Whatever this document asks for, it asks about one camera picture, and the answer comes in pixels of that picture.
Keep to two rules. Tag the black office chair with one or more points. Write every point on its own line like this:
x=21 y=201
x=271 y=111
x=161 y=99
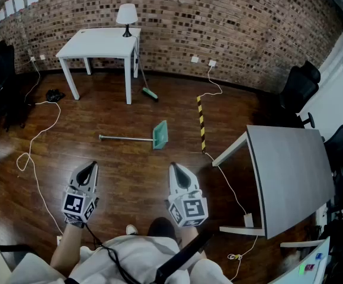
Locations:
x=3 y=61
x=341 y=146
x=300 y=84

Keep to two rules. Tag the person's right forearm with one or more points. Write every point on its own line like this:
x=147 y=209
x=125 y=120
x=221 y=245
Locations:
x=190 y=235

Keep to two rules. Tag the white table lamp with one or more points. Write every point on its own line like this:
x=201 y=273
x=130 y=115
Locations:
x=126 y=13

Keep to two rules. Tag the person's white shoe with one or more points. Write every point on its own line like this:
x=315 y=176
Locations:
x=131 y=229

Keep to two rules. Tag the person's black trousers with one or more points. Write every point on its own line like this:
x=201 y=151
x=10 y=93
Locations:
x=160 y=228

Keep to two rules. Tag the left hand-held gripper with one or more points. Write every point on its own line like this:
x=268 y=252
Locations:
x=76 y=204

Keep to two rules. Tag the green broom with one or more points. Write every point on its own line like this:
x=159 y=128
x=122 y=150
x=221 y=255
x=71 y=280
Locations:
x=150 y=94

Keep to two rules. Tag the black plastic bag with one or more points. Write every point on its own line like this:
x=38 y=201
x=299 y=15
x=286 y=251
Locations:
x=55 y=96

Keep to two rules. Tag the grey desk with white legs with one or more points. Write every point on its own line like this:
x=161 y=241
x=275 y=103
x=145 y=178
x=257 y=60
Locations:
x=289 y=170

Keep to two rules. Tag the yellow black striped floor tape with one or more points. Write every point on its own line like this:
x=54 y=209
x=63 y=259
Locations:
x=201 y=120

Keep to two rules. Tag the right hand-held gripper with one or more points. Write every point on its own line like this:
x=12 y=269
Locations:
x=190 y=209

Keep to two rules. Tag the person's left forearm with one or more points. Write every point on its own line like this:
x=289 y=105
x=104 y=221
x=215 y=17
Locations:
x=66 y=247

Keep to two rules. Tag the white square table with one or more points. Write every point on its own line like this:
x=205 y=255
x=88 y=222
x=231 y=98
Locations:
x=100 y=43

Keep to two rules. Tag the white power adapter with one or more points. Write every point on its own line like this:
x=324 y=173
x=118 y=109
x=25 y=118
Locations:
x=248 y=220

